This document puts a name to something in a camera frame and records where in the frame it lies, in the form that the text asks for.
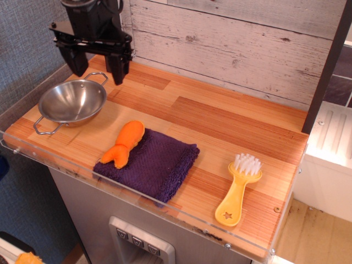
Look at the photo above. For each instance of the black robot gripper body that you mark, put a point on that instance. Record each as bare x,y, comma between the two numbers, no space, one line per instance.
89,26

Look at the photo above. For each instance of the orange plush toy on floor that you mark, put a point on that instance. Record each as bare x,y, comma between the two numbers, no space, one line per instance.
28,258

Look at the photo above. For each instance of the clear acrylic edge guard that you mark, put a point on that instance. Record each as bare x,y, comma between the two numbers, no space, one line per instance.
187,221

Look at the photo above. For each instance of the purple knitted cloth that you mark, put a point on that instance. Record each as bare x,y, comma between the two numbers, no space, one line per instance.
157,166

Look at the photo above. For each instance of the grey toy fridge cabinet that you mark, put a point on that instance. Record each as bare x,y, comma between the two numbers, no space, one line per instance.
91,201

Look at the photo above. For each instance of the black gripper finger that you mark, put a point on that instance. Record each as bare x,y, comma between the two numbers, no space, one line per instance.
75,58
118,66

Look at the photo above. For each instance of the silver dispenser panel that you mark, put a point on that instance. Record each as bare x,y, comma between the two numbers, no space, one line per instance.
134,245

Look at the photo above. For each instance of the yellow scrub brush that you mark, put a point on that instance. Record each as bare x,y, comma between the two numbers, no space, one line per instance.
245,169

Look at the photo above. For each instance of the white toy sink unit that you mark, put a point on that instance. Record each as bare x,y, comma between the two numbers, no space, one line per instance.
324,178

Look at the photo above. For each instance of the dark right shelf post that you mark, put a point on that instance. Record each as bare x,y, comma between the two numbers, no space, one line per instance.
332,58

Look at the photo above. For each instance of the orange plush fish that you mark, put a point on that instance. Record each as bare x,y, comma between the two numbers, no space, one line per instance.
128,138

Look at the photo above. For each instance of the small stainless steel wok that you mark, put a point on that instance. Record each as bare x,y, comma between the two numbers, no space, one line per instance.
72,103

